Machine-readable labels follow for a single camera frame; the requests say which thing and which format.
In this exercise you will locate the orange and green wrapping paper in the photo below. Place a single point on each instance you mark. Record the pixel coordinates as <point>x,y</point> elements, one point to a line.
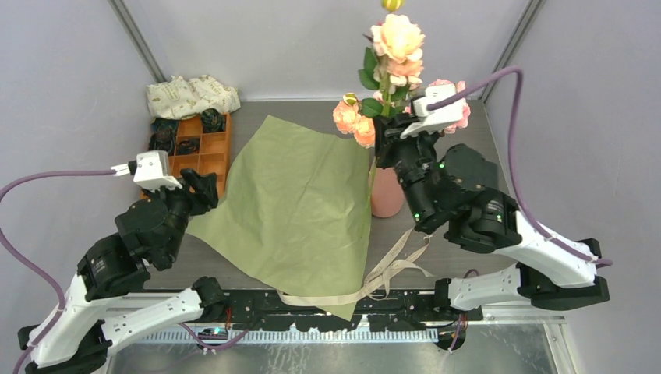
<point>295,211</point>

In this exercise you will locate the orange wooden compartment tray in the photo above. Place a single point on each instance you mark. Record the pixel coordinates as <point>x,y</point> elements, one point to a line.
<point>214,155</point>

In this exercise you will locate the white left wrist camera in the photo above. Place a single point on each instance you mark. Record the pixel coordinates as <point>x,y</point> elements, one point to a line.
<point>150,170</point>

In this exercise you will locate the beige ribbon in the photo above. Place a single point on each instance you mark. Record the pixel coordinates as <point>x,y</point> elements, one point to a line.
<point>376,284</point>

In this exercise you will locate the teal dark rolled item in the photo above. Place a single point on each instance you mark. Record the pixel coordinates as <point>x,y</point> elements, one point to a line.
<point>159,124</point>

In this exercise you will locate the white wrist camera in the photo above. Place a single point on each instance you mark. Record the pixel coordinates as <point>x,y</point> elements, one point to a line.
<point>150,170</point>
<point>430,115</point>

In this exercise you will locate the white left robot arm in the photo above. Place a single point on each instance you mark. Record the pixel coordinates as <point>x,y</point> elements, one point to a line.
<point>79,336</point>

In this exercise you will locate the dark rolled item in tray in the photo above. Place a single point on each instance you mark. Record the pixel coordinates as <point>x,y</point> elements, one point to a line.
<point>163,140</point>

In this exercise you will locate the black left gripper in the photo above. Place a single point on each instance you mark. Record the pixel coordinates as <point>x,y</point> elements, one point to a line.
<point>206,185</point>

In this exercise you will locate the dark green rolled item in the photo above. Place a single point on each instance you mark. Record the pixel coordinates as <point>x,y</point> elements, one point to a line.
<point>212,121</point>

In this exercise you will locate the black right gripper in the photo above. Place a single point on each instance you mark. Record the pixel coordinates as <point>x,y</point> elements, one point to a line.
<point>388,131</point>

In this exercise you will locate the peach orange flower stem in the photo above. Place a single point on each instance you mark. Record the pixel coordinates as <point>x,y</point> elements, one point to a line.
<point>392,63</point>

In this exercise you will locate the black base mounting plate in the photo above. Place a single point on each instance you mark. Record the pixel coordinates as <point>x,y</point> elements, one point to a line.
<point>400,310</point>

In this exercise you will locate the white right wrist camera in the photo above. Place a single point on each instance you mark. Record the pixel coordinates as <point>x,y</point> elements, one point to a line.
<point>430,115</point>

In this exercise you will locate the pink cylindrical vase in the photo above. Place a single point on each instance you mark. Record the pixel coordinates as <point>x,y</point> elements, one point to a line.
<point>386,197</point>

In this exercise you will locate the cream printed cloth bag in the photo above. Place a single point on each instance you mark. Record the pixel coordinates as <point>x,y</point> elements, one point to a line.
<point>184,98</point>

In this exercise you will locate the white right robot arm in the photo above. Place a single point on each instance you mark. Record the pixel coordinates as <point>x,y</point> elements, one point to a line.
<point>550,271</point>

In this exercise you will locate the small peach flower stem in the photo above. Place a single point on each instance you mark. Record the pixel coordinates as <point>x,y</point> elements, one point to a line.
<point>348,120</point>

